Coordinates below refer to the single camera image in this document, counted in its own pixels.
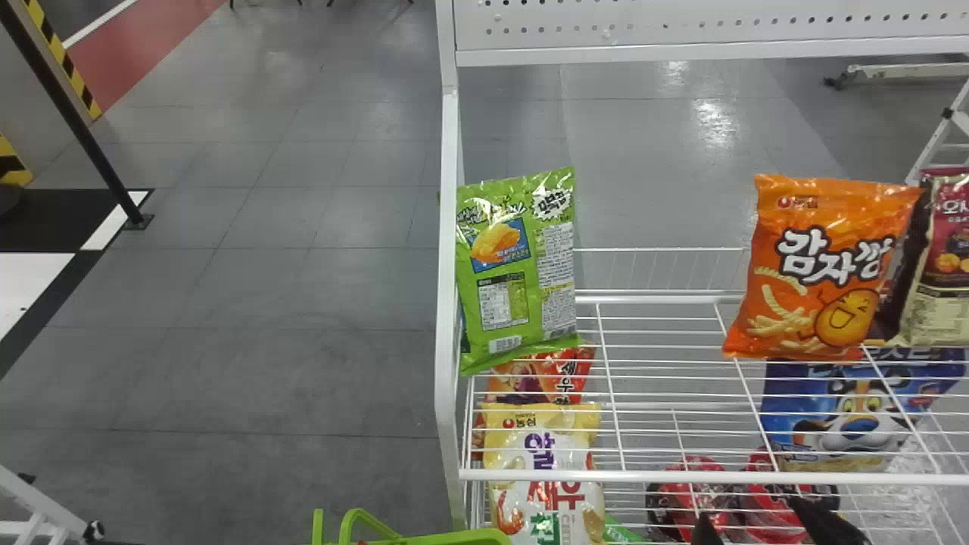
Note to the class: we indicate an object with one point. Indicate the red orange snack packet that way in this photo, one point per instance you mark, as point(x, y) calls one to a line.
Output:
point(545, 375)

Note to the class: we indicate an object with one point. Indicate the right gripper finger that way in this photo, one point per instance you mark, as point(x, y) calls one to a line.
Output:
point(705, 532)
point(833, 528)

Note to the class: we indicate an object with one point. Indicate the yellow snack packet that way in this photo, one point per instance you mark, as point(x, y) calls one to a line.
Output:
point(541, 454)

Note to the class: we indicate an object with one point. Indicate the maroon snack packet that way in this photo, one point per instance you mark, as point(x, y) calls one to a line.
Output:
point(939, 295)

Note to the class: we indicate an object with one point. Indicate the green snack packet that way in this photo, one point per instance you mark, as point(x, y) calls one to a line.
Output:
point(522, 265)

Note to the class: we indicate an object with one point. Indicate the blue cereal bag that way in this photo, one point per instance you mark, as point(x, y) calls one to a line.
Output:
point(848, 424)

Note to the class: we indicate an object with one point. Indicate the green basket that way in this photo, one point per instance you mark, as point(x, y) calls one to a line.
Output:
point(424, 538)

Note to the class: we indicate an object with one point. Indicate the striped post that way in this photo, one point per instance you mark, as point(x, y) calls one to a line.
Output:
point(68, 102)

